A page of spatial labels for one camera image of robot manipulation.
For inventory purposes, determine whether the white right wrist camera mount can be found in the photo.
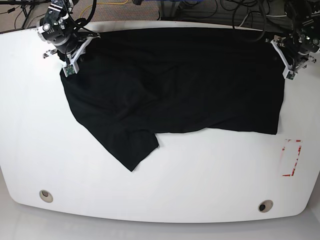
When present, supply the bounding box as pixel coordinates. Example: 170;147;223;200
42;33;101;77

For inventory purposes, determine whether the black tripod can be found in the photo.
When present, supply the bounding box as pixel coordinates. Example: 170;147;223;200
0;0;51;31

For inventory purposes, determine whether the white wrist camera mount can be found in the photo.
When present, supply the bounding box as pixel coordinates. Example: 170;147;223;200
42;33;101;77
270;34;318;81

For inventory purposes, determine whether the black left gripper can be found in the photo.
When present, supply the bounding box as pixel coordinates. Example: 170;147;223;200
292;52;310;68

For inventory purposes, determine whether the table grommet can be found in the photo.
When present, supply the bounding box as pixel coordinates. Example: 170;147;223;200
258;199;274;213
39;190;53;203

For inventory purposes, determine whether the black T-shirt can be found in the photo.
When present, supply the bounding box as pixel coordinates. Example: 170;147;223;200
60;27;285;171

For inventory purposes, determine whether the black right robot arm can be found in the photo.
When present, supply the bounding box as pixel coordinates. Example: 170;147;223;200
36;0;100;55

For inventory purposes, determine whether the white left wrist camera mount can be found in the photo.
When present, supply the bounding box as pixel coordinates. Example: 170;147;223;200
270;34;318;81

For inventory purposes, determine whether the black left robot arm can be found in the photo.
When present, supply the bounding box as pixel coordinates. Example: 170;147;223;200
231;0;320;74

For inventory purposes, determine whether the red tape rectangle marker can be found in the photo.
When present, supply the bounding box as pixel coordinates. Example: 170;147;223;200
280;139;303;177

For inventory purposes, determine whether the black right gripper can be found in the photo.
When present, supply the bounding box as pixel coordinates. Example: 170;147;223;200
54;38;83;57

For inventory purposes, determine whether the left table grommet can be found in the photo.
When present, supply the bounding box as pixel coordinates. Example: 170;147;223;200
39;190;53;203

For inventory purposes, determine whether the right table grommet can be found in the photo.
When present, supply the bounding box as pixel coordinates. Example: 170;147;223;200
258;199;274;213

